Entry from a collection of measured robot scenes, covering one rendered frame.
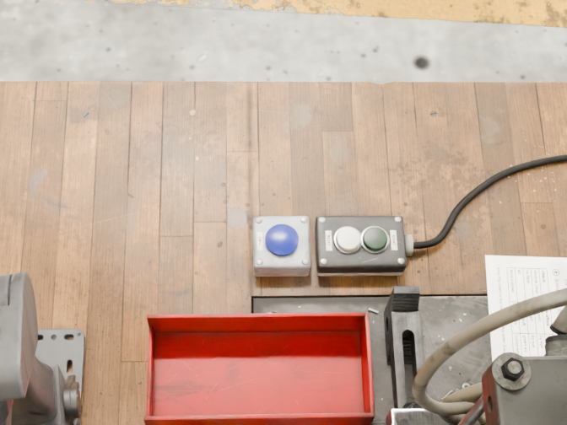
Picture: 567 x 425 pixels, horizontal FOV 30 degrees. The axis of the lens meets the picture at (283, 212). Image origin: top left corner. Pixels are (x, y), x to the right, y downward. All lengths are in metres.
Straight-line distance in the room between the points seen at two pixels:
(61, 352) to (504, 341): 0.52
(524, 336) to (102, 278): 0.51
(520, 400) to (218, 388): 0.65
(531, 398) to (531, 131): 0.82
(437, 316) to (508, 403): 0.67
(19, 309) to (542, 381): 0.40
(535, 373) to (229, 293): 0.69
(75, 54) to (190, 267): 1.30
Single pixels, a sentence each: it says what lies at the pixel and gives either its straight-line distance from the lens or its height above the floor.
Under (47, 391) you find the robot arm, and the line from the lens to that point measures 1.05.
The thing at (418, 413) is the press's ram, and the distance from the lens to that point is 0.99.
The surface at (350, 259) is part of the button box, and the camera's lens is 1.26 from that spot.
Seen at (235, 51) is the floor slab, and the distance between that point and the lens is 2.49.
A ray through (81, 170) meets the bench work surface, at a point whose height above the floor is 0.90.
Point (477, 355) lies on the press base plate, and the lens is 1.27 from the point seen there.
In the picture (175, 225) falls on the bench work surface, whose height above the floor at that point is 0.90.
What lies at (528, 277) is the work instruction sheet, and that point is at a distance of 1.32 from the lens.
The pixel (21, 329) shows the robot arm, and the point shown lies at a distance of 0.82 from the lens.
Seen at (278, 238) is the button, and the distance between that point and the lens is 1.25.
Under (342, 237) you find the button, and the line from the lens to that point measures 1.26.
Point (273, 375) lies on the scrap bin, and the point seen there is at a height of 0.90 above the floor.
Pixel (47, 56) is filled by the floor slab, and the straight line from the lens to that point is 2.52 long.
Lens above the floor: 2.09
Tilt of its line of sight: 66 degrees down
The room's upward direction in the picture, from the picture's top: 6 degrees clockwise
